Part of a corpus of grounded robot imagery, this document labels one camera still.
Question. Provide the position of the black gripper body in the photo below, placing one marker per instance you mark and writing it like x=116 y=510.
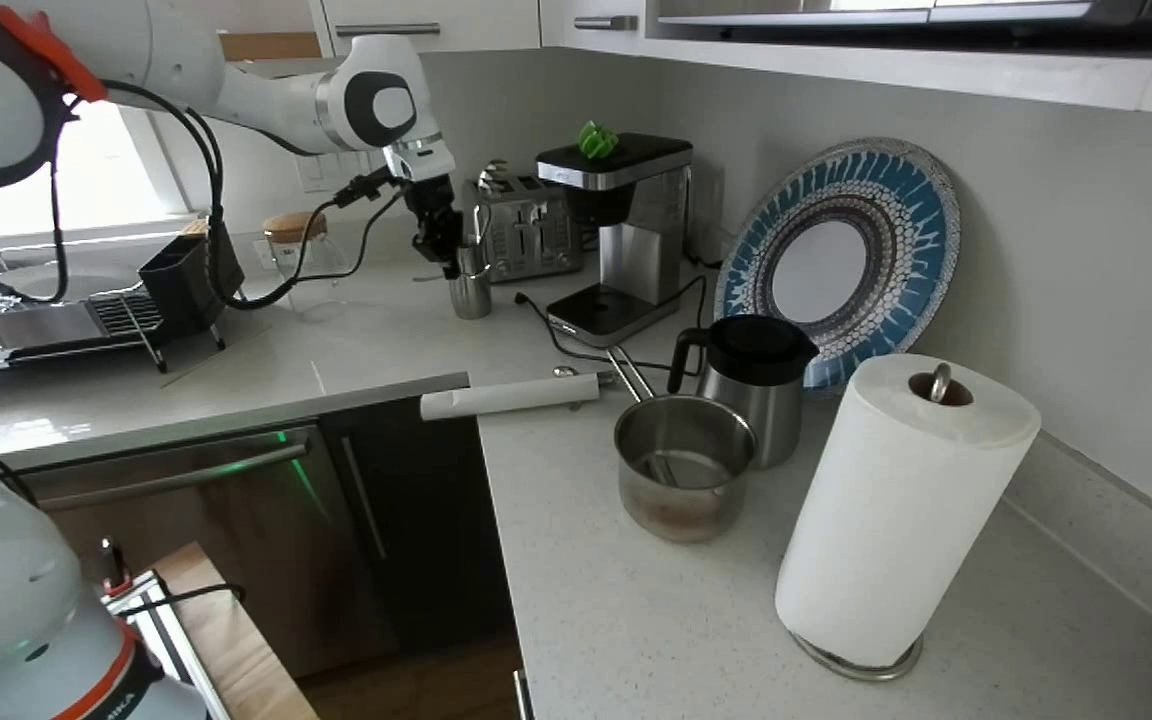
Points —
x=433 y=213

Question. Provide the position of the metal spoon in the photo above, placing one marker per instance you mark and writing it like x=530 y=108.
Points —
x=471 y=269

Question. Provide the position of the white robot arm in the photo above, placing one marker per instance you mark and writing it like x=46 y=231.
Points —
x=271 y=102

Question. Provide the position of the clear jar with wooden lid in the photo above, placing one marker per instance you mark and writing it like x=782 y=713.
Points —
x=294 y=225

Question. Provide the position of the small steel cup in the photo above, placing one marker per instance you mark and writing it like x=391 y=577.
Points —
x=471 y=302

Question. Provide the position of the small metal object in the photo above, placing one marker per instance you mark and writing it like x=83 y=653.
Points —
x=560 y=375

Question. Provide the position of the small green object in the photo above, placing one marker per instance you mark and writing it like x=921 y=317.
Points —
x=599 y=141

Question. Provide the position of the black and steel coffee maker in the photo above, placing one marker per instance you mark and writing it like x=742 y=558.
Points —
x=642 y=213

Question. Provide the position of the white upper cabinet door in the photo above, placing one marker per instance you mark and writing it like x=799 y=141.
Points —
x=588 y=20
x=471 y=25

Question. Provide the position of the metal tongs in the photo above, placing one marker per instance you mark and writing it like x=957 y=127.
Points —
x=629 y=376

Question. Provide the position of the wooden shelf board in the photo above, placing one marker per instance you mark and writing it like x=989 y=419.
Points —
x=271 y=45

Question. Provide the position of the black utensil holder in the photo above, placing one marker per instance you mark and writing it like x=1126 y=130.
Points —
x=190 y=281

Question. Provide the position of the dark cabinet door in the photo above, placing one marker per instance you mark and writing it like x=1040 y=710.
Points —
x=417 y=532

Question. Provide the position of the steel carafe with black lid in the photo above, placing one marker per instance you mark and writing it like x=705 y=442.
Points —
x=763 y=400

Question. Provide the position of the blue and white patterned plate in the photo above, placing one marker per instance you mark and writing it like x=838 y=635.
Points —
x=819 y=272

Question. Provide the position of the steel dishwasher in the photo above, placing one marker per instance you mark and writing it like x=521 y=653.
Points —
x=200 y=532

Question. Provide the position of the metal dish rack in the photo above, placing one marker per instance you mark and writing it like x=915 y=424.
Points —
x=58 y=325

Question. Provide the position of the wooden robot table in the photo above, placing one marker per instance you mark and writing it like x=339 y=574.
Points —
x=230 y=653

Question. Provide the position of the metal paper towel holder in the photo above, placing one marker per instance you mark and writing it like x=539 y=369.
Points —
x=937 y=386

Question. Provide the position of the white paper towel roll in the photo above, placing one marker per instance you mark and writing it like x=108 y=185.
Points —
x=896 y=523

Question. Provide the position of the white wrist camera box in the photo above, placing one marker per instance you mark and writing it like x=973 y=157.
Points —
x=417 y=155

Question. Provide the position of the white open wall shelf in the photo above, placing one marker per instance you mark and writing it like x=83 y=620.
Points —
x=950 y=66

